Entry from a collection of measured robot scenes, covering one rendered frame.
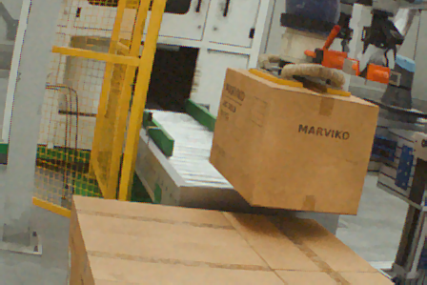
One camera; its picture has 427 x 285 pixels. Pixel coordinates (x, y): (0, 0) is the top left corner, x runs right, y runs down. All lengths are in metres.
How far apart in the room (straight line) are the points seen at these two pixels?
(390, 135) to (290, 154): 0.77
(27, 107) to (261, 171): 1.40
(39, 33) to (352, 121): 1.59
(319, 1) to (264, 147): 0.60
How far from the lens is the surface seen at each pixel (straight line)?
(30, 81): 3.34
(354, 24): 6.06
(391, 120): 3.09
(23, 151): 3.40
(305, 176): 2.44
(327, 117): 2.43
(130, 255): 2.12
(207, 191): 2.81
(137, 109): 3.46
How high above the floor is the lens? 1.28
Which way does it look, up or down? 12 degrees down
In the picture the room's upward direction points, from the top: 11 degrees clockwise
